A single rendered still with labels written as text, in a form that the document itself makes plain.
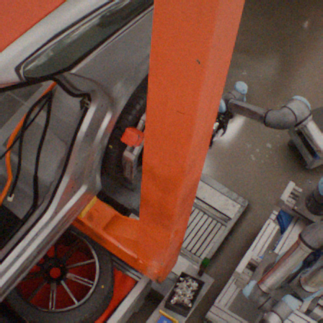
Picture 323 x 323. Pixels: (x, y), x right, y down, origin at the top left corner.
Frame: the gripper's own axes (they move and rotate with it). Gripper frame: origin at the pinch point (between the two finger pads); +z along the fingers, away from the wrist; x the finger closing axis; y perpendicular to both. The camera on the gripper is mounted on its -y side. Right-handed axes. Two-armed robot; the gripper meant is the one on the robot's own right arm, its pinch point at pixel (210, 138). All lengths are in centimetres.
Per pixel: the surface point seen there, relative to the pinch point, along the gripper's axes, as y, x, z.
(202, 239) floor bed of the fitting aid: -77, 20, 19
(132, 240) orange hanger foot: -1, 1, 74
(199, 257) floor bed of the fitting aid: -82, 24, 30
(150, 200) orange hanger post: 55, 10, 76
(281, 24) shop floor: -83, -33, -221
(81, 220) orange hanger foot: -16, -31, 76
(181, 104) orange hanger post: 117, 17, 76
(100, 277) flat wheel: -33, -8, 91
